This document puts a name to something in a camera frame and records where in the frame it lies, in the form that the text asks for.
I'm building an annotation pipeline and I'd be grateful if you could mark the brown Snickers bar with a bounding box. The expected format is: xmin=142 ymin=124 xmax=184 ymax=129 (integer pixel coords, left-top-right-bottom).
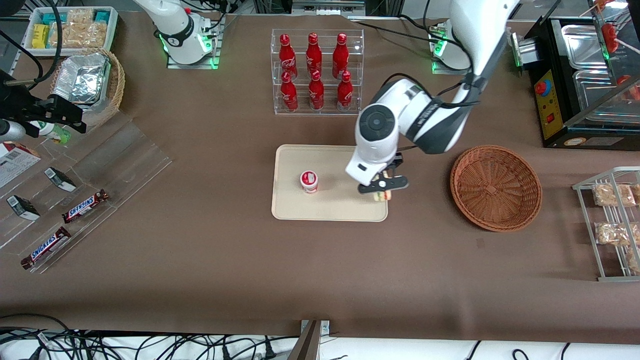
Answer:
xmin=20 ymin=226 xmax=72 ymax=271
xmin=61 ymin=189 xmax=110 ymax=224

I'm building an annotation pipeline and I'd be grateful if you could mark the green white small bottle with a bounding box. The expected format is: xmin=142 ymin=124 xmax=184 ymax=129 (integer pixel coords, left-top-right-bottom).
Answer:
xmin=30 ymin=121 xmax=72 ymax=145

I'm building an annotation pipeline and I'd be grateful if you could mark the red cola bottle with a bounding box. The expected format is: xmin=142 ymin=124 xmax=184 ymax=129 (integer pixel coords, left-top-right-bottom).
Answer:
xmin=336 ymin=71 xmax=354 ymax=112
xmin=280 ymin=71 xmax=299 ymax=113
xmin=308 ymin=70 xmax=325 ymax=111
xmin=305 ymin=32 xmax=323 ymax=76
xmin=278 ymin=33 xmax=299 ymax=82
xmin=332 ymin=33 xmax=349 ymax=80

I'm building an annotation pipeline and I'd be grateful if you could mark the beige plastic tray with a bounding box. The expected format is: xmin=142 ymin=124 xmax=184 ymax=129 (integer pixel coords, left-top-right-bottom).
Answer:
xmin=271 ymin=144 xmax=389 ymax=223

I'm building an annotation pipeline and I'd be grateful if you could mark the black food warmer appliance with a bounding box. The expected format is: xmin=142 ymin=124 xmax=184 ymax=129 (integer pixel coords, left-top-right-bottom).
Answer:
xmin=522 ymin=16 xmax=640 ymax=150

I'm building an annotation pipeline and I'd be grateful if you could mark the yellow snack packet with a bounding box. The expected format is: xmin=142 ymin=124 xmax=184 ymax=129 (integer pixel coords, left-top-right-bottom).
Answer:
xmin=32 ymin=24 xmax=51 ymax=49

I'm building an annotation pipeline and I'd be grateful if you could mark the white plastic bin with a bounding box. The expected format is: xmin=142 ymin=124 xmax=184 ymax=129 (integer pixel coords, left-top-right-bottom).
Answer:
xmin=22 ymin=6 xmax=119 ymax=57

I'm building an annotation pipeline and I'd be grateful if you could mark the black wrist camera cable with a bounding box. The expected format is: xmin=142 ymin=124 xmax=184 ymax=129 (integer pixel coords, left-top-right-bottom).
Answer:
xmin=382 ymin=72 xmax=483 ymax=151

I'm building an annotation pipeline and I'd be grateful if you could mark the silver metal block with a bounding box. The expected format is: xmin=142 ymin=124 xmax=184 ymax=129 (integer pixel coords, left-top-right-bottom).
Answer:
xmin=510 ymin=34 xmax=537 ymax=76

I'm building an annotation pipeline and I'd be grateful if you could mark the grey wire shelf rack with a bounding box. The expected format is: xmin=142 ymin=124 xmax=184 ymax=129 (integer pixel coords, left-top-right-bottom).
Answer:
xmin=572 ymin=166 xmax=640 ymax=282

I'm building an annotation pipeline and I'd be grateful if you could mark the clear acrylic stepped display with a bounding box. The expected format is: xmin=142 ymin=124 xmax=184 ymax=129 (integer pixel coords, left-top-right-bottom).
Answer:
xmin=0 ymin=107 xmax=174 ymax=275

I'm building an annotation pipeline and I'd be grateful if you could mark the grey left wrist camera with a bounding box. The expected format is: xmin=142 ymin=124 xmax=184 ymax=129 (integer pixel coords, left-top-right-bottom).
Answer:
xmin=358 ymin=172 xmax=410 ymax=195

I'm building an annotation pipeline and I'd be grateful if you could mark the red white carton box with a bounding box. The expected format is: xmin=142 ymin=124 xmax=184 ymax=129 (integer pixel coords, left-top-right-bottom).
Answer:
xmin=0 ymin=141 xmax=42 ymax=190

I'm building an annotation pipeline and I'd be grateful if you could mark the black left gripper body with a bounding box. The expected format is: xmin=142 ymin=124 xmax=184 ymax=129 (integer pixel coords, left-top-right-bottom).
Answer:
xmin=386 ymin=154 xmax=404 ymax=181

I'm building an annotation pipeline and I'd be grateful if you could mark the clear acrylic bottle rack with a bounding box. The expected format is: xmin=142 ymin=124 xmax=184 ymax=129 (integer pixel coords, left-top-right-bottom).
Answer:
xmin=270 ymin=28 xmax=365 ymax=117

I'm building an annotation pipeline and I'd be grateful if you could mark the black looped cable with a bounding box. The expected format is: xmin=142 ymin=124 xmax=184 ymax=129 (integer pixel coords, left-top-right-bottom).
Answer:
xmin=0 ymin=0 xmax=63 ymax=93

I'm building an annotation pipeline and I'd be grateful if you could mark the brown round wicker basket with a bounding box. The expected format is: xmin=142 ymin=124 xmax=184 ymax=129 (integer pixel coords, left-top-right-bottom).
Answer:
xmin=449 ymin=144 xmax=543 ymax=233

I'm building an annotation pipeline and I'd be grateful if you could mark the tan wicker basket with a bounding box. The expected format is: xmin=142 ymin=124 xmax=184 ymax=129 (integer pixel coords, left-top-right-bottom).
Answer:
xmin=50 ymin=47 xmax=126 ymax=128

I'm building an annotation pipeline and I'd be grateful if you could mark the dark metal post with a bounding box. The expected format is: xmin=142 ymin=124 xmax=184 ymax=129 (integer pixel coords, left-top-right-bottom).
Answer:
xmin=287 ymin=320 xmax=331 ymax=360

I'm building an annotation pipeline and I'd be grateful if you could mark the black floor cable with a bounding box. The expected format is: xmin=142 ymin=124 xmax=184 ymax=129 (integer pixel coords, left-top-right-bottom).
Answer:
xmin=140 ymin=334 xmax=211 ymax=360
xmin=0 ymin=314 xmax=76 ymax=360
xmin=215 ymin=336 xmax=281 ymax=360

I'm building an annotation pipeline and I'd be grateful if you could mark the brown table cover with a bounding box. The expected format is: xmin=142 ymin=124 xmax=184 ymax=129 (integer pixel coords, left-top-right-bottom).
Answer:
xmin=0 ymin=12 xmax=640 ymax=346

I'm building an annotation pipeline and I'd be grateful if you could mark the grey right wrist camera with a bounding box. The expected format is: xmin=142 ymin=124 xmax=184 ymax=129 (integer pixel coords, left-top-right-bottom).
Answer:
xmin=0 ymin=119 xmax=27 ymax=142

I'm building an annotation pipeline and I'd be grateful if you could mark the small black white box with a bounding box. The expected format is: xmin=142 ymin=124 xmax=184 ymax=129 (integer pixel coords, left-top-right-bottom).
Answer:
xmin=6 ymin=195 xmax=41 ymax=222
xmin=44 ymin=167 xmax=77 ymax=193

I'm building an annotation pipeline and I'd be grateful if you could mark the silver foil container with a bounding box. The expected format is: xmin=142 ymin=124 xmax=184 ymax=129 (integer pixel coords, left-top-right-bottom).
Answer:
xmin=52 ymin=52 xmax=111 ymax=106

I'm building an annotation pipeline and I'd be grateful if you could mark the red skewered sausage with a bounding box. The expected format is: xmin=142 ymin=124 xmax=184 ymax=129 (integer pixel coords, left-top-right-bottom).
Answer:
xmin=601 ymin=22 xmax=621 ymax=53
xmin=617 ymin=75 xmax=640 ymax=101

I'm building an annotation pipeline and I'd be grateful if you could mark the clear bag of crackers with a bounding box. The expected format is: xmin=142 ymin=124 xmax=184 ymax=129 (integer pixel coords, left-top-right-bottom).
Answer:
xmin=49 ymin=9 xmax=108 ymax=49

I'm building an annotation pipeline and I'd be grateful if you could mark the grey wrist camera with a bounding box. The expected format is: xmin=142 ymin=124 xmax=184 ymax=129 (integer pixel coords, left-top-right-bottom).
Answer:
xmin=358 ymin=172 xmax=410 ymax=195
xmin=0 ymin=119 xmax=27 ymax=142

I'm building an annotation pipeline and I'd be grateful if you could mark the black mount bracket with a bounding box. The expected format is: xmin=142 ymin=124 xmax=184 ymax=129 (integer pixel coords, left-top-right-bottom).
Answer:
xmin=0 ymin=69 xmax=32 ymax=121

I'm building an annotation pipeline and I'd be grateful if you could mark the black table cable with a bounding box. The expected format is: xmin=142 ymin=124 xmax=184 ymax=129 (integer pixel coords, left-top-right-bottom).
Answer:
xmin=350 ymin=14 xmax=436 ymax=41

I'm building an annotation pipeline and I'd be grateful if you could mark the steel warmer pan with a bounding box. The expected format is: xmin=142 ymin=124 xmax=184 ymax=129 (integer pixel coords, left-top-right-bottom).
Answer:
xmin=572 ymin=70 xmax=621 ymax=123
xmin=561 ymin=24 xmax=608 ymax=71

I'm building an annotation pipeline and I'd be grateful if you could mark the aluminium arm base plate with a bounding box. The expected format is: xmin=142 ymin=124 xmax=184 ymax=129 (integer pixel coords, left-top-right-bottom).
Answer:
xmin=431 ymin=25 xmax=473 ymax=76
xmin=167 ymin=15 xmax=221 ymax=70

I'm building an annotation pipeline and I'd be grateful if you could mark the red white yogurt cup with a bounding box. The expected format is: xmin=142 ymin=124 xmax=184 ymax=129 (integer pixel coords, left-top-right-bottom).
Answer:
xmin=300 ymin=170 xmax=320 ymax=195

